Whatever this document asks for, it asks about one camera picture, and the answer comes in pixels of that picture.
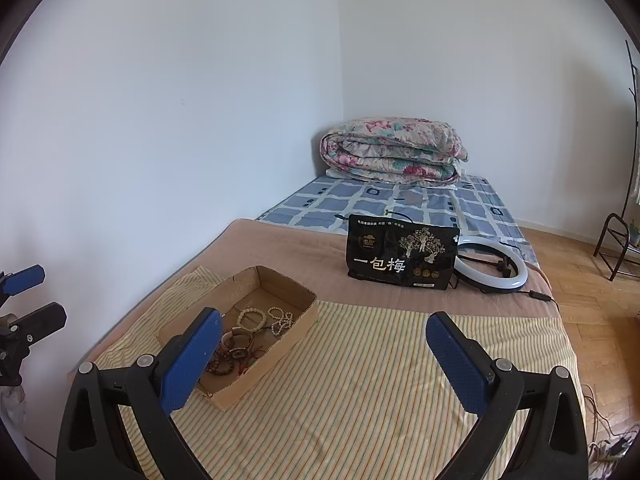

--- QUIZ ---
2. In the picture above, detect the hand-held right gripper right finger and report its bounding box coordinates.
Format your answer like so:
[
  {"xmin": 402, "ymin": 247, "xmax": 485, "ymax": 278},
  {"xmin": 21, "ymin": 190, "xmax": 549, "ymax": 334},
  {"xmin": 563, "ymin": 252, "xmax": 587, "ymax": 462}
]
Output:
[{"xmin": 425, "ymin": 311, "xmax": 590, "ymax": 480}]

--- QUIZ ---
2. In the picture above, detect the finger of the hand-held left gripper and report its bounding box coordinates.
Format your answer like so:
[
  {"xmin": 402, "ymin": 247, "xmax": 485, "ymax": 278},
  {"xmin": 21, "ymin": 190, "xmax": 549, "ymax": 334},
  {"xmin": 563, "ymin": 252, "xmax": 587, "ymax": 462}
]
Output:
[
  {"xmin": 0, "ymin": 265, "xmax": 47, "ymax": 307},
  {"xmin": 7, "ymin": 302, "xmax": 68, "ymax": 347}
]

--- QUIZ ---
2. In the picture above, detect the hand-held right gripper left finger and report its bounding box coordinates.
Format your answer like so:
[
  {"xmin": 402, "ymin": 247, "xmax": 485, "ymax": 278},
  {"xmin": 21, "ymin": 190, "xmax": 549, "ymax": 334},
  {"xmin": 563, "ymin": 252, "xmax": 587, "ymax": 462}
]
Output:
[{"xmin": 56, "ymin": 307, "xmax": 223, "ymax": 480}]

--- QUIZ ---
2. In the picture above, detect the brown strap wristwatch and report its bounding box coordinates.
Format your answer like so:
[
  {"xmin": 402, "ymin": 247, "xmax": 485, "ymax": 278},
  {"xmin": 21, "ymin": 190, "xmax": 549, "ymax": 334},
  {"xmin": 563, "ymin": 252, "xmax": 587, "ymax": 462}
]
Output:
[{"xmin": 220, "ymin": 327, "xmax": 256, "ymax": 361}]

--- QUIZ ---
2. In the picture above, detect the green jade pendant red cord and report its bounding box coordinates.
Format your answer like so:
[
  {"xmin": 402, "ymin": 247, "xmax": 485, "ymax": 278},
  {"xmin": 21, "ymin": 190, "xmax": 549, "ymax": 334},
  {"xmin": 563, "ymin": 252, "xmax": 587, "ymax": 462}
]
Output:
[{"xmin": 232, "ymin": 342, "xmax": 268, "ymax": 376}]

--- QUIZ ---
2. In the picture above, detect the white bead bracelet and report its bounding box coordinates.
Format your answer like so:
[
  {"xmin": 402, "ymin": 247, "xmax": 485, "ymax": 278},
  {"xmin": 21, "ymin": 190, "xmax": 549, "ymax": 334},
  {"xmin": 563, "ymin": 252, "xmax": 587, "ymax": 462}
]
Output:
[{"xmin": 236, "ymin": 307, "xmax": 266, "ymax": 332}]

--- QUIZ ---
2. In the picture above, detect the cardboard box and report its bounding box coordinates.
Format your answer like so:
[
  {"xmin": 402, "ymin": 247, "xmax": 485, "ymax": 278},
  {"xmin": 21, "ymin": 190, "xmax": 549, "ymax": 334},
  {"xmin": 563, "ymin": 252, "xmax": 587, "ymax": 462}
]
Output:
[{"xmin": 158, "ymin": 265, "xmax": 319, "ymax": 411}]

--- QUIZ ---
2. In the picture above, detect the small pearl bracelet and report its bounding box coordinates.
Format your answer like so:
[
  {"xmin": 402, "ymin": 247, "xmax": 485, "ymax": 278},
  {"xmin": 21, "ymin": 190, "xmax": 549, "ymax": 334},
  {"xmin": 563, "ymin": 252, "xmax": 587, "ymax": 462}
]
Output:
[{"xmin": 267, "ymin": 305, "xmax": 296, "ymax": 338}]

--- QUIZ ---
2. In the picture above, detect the person's left hand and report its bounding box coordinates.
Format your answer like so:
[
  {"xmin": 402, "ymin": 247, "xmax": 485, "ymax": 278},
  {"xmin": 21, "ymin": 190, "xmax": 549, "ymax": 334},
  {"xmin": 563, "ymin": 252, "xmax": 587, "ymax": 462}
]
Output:
[{"xmin": 0, "ymin": 385, "xmax": 28, "ymax": 431}]

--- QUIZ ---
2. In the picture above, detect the striped towel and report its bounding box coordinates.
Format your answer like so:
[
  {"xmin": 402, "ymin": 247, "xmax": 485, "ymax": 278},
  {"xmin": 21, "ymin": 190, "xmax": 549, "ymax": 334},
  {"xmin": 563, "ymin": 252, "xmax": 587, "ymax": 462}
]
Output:
[{"xmin": 95, "ymin": 266, "xmax": 586, "ymax": 480}]

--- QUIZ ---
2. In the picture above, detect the black snack bag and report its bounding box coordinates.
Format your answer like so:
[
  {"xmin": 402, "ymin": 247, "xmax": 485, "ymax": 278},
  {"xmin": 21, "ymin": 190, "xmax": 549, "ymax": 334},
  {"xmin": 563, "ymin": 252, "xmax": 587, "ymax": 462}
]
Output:
[{"xmin": 346, "ymin": 214, "xmax": 461, "ymax": 291}]

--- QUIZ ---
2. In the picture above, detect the tan blanket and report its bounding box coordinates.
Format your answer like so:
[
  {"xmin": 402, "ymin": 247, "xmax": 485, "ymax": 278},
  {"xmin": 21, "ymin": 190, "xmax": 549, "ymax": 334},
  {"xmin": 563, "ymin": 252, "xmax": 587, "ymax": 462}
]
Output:
[{"xmin": 67, "ymin": 218, "xmax": 563, "ymax": 376}]

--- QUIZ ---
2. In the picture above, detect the blue plaid bed sheet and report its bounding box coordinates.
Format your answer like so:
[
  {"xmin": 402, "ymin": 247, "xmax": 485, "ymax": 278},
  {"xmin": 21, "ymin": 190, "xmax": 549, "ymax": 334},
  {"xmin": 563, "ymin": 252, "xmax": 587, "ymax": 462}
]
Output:
[{"xmin": 255, "ymin": 175, "xmax": 543, "ymax": 266}]

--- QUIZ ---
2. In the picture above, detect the black metal shoe rack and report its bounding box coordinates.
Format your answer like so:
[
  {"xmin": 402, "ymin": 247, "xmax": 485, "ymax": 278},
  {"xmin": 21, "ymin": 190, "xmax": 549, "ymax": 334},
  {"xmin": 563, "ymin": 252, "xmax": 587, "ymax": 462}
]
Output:
[{"xmin": 594, "ymin": 212, "xmax": 640, "ymax": 282}]

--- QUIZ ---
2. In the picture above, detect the floral quilt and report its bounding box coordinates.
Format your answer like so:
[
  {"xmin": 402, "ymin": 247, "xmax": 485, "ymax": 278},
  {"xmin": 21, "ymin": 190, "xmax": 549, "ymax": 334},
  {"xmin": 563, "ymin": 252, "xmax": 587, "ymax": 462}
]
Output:
[{"xmin": 320, "ymin": 117, "xmax": 469, "ymax": 186}]

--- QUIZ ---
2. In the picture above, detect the brown bead bracelet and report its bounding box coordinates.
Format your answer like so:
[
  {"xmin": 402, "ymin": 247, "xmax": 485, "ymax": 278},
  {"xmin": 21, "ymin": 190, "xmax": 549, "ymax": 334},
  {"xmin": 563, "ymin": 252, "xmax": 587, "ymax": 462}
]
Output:
[{"xmin": 207, "ymin": 350, "xmax": 236, "ymax": 377}]

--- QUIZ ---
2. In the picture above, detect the black ring light cable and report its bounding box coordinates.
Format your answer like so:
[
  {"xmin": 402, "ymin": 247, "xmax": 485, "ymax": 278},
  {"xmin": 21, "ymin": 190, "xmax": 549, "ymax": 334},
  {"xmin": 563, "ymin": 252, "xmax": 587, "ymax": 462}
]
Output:
[{"xmin": 517, "ymin": 285, "xmax": 568, "ymax": 326}]

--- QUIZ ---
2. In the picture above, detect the white ring light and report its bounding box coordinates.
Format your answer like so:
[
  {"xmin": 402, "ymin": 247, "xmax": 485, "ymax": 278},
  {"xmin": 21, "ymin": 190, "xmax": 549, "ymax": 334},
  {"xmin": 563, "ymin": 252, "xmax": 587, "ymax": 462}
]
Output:
[{"xmin": 452, "ymin": 237, "xmax": 529, "ymax": 294}]

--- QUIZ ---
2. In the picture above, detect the power strip with cables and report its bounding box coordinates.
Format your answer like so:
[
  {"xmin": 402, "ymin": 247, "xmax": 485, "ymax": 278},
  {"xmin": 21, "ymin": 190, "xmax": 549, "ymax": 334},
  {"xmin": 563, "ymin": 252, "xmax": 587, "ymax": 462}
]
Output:
[{"xmin": 582, "ymin": 385, "xmax": 640, "ymax": 480}]

